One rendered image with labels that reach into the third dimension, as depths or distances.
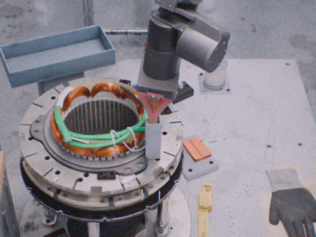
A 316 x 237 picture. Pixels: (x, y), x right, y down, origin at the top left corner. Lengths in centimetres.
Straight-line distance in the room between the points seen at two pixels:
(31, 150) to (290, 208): 64
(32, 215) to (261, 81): 78
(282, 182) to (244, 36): 187
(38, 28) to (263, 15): 121
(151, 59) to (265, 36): 241
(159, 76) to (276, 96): 84
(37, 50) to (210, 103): 52
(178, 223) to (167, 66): 53
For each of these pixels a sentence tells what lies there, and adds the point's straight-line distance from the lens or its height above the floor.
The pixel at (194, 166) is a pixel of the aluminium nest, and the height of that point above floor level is 80.
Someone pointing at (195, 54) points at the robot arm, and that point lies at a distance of 95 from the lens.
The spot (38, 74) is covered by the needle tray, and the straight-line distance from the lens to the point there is 145.
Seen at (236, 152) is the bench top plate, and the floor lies 78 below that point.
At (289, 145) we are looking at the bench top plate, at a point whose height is 78.
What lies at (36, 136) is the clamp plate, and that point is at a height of 110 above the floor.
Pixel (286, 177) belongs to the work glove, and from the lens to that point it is 160.
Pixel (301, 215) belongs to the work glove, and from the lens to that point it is 152.
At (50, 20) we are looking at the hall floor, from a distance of 346.
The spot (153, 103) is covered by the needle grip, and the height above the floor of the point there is 123.
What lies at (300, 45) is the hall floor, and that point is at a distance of 337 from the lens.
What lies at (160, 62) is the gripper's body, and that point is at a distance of 101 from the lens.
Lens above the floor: 196
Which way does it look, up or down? 44 degrees down
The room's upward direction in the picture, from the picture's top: 2 degrees clockwise
